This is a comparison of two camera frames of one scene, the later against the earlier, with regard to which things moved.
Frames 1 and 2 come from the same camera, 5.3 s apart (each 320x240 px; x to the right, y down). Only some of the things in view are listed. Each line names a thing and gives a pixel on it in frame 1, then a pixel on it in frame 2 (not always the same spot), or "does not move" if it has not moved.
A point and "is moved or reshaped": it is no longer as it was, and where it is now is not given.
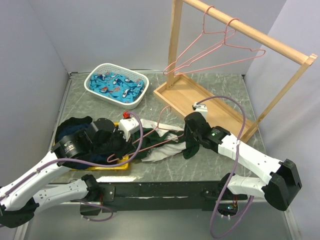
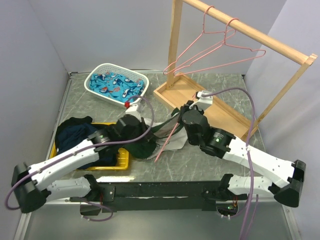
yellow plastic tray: (123, 164) does not move
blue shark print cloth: (123, 89) does not move
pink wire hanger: (112, 159) to (162, 149)
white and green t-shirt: (152, 141) is moved or reshaped
